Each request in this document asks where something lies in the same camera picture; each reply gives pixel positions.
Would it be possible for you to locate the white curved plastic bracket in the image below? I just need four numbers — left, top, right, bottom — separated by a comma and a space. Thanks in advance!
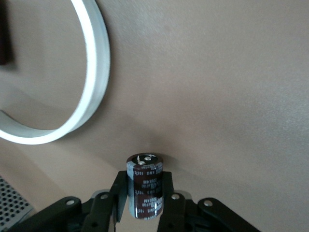
0, 0, 111, 145

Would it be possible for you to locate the grey perforated metal box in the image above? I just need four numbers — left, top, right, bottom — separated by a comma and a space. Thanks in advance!
0, 175, 34, 230

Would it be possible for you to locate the dark cylindrical capacitor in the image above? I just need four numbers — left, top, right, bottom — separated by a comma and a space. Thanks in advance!
126, 152, 165, 220

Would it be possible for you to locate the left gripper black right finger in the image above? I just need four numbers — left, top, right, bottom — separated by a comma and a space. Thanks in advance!
156, 171, 194, 232

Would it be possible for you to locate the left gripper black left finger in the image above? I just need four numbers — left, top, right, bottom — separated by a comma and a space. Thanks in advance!
82, 170, 132, 232

